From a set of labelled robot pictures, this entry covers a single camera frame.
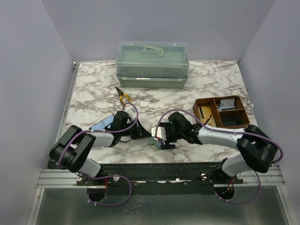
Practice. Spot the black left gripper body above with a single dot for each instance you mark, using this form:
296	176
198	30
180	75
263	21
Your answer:
136	132

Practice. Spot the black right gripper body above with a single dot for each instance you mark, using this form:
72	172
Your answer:
167	136

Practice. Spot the light green card holder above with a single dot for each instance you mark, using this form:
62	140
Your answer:
157	143

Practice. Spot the silver grey card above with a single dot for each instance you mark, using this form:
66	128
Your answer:
226	104

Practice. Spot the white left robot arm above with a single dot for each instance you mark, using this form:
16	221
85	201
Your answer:
72	149

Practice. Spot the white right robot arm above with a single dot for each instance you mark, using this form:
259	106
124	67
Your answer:
256	150

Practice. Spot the brown woven basket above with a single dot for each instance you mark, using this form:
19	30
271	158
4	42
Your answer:
237	118

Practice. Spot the green clear-lid storage box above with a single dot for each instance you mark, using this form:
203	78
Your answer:
145	64

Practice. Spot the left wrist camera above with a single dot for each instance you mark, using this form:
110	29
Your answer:
132	113

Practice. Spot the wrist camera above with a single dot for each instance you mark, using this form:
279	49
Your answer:
158	133
132	113

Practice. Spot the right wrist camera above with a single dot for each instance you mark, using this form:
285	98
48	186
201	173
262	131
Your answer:
158	133

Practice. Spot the yellow handled pliers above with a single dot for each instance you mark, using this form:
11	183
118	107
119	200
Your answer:
123	95

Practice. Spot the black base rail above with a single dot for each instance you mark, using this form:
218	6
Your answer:
160	179

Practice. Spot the aluminium frame rail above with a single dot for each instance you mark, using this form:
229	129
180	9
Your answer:
55	178

